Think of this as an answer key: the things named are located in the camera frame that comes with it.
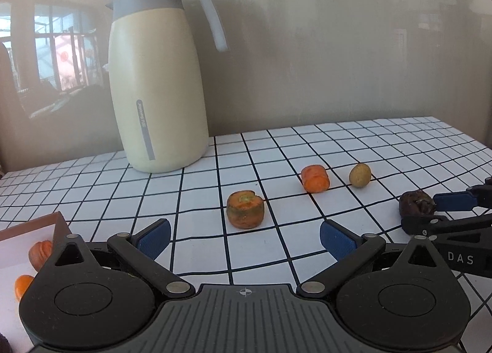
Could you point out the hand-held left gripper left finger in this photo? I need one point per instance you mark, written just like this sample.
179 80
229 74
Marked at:
155 237

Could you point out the small tan potato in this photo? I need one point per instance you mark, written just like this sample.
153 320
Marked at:
360 175

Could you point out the pale pinkish carrot piece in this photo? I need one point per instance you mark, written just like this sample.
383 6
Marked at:
39 254

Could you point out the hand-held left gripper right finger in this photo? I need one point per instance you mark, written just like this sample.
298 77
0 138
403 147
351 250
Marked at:
338 239

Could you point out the white black checked tablecloth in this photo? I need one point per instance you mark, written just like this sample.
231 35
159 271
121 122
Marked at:
269 153

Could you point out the greenish brown carrot piece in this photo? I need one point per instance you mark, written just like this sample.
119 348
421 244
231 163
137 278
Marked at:
245 210

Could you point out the bright orange carrot piece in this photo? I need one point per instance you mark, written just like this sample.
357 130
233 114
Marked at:
315 179

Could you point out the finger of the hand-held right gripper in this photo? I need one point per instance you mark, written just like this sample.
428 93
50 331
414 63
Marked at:
455 201
442 224

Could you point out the large tangerine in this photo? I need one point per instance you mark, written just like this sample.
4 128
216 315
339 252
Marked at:
24 286

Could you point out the cream thermos jug grey lid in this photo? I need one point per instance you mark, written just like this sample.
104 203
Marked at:
157 87

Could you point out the brown shallow cardboard box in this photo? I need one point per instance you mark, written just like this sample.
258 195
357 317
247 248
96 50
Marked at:
11 260

